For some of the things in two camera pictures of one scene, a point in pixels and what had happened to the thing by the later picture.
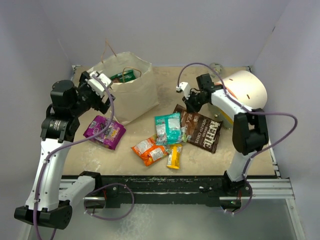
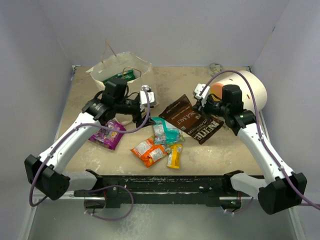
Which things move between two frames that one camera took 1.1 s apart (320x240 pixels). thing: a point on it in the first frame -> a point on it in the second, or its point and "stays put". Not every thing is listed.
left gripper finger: x=104 y=107 -> x=139 y=121
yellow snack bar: x=173 y=159 stays put
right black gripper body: x=195 y=100 -> x=216 y=107
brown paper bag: x=130 y=77 stays put
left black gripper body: x=87 y=96 -> x=128 y=106
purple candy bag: x=112 y=136 stays put
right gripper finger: x=191 y=109 -> x=202 y=112
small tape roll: x=217 y=67 stays put
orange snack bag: x=149 y=152 stays put
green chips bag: x=125 y=76 stays put
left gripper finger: x=112 y=96 -> x=150 y=122
